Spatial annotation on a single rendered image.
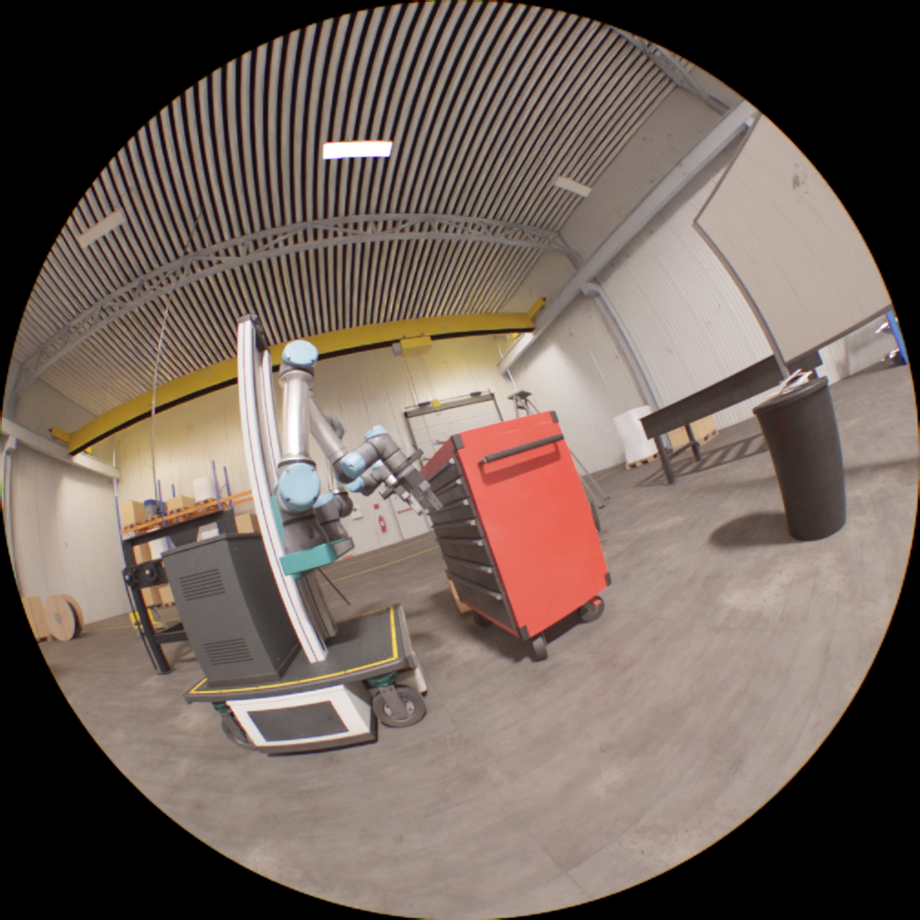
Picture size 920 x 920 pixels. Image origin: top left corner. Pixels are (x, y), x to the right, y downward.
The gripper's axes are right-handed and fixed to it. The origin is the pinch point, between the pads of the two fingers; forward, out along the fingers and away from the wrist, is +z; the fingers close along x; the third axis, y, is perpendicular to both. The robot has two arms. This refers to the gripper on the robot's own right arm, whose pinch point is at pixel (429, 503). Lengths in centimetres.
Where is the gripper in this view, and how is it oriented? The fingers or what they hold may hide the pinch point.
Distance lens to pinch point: 101.4
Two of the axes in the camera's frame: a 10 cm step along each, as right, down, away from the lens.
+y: -6.9, 6.1, -3.8
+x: 3.9, -1.3, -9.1
